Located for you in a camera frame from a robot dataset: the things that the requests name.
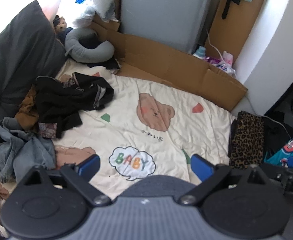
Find white cable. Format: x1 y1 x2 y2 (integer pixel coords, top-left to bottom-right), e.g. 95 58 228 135
206 29 224 58
246 96 290 140

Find blue denim garment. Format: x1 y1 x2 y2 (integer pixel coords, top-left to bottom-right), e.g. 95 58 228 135
0 117 56 183

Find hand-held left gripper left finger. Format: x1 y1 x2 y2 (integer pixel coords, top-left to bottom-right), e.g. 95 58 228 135
24 154 113 207

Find purple packet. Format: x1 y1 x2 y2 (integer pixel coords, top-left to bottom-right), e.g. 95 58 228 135
204 56 222 64

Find teal jersey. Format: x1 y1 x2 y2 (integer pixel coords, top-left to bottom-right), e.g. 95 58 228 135
265 137 293 167

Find pale blue plastic bag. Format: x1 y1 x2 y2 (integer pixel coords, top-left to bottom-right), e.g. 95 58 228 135
73 5 97 27

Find white and blue packet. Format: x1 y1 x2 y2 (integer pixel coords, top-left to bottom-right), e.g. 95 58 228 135
216 64 235 74

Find black pants with bear trim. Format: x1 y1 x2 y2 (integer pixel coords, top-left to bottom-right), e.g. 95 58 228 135
35 72 115 139

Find brown cardboard sheet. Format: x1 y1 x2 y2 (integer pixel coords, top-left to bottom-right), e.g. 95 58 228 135
88 12 248 112

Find dark grey pillow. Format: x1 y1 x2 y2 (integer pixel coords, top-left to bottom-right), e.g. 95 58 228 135
0 0 67 155

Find cream bear print blanket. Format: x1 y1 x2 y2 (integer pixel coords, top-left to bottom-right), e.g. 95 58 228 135
0 59 237 200

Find black loose garment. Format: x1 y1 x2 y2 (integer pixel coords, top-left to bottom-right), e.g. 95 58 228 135
263 116 290 160

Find pink bottle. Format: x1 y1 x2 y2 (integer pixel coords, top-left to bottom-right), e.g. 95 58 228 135
221 51 234 67

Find grey neck pillow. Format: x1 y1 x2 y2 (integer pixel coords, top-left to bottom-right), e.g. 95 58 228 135
65 27 115 63

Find brown garment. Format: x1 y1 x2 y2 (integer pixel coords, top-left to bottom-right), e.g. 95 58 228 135
15 85 41 133

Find upright cardboard panel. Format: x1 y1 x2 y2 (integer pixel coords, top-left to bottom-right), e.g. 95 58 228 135
209 0 272 55

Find brown teddy bear toy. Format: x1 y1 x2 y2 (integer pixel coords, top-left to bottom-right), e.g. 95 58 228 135
52 15 73 39

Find black crumpled cloth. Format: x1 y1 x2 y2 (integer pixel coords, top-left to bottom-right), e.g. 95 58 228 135
88 57 122 74

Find leopard print garment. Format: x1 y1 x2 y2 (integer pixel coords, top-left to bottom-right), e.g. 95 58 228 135
229 111 265 169

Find detergent bottle with blue cap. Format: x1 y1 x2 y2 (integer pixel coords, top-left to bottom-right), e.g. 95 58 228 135
193 46 207 59

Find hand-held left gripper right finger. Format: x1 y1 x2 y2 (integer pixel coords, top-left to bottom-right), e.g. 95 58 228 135
178 154 270 205

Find grey cabinet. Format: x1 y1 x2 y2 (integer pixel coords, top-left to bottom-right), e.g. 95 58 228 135
120 0 218 54

